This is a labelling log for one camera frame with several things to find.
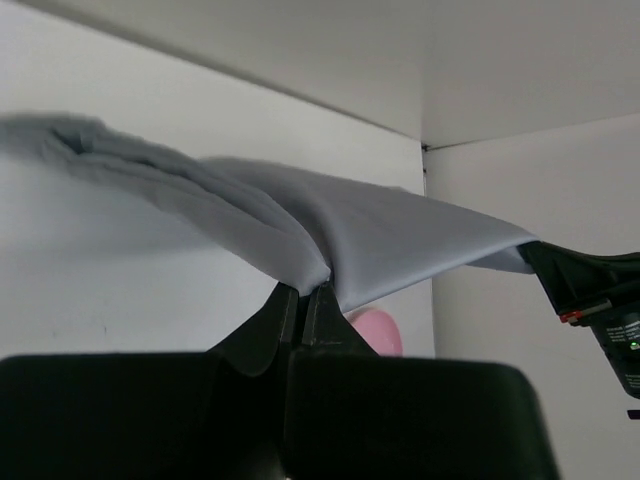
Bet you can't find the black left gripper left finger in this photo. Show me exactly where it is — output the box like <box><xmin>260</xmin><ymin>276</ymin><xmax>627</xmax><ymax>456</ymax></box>
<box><xmin>1</xmin><ymin>285</ymin><xmax>299</xmax><ymax>479</ymax></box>

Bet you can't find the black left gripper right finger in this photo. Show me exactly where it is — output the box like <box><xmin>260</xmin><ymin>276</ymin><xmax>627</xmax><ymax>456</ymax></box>
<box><xmin>287</xmin><ymin>284</ymin><xmax>560</xmax><ymax>479</ymax></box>

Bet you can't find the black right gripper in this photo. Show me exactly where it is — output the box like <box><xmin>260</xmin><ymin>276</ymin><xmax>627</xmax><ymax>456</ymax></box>
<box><xmin>518</xmin><ymin>241</ymin><xmax>639</xmax><ymax>398</ymax></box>

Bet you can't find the pink plate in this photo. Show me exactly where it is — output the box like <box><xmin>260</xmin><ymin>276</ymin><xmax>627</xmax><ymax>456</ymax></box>
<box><xmin>348</xmin><ymin>308</ymin><xmax>403</xmax><ymax>357</ymax></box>

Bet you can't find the grey cloth placemat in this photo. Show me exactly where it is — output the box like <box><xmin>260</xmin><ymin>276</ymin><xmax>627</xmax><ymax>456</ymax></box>
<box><xmin>1</xmin><ymin>115</ymin><xmax>534</xmax><ymax>311</ymax></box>

